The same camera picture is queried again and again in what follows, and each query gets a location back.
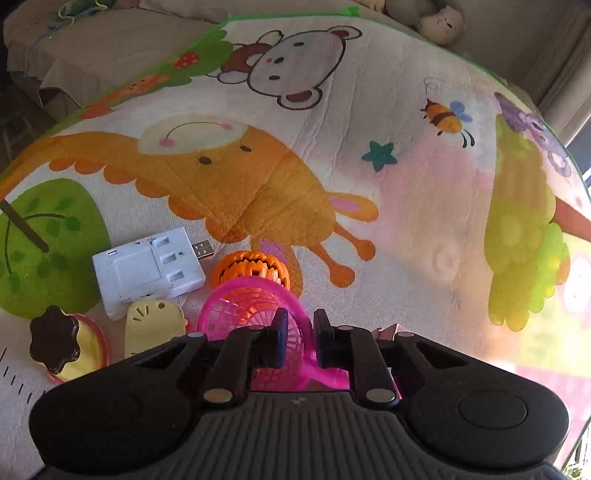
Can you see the white bear plush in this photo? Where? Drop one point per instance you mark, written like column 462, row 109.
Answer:
column 443, row 25

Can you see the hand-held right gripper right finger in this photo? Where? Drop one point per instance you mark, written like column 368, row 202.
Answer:
column 325, row 344

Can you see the green blue cloth item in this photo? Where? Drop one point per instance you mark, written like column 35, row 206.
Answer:
column 76, row 9

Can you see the cartoon animal printed mat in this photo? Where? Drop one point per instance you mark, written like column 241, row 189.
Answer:
column 369, row 207

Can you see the beige curtain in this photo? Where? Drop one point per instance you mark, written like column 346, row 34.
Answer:
column 545, row 60

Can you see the white usb hub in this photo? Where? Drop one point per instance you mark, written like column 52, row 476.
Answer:
column 134, row 272

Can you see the beige sofa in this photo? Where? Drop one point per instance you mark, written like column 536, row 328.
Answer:
column 115, row 50

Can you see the grey cushion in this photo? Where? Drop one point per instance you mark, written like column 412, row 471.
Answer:
column 408, row 10

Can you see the yellow chick-shaped toy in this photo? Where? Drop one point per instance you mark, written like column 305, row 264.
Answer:
column 150, row 327

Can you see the orange pumpkin toy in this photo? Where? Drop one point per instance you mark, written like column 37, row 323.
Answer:
column 251, row 267

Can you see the pink plastic strainer scoop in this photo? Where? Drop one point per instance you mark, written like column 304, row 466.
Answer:
column 231, row 307

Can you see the brown yellow pudding toy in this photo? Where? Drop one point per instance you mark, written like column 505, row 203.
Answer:
column 55, row 339

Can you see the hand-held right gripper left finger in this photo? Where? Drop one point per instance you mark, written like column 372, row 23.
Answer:
column 276, row 344

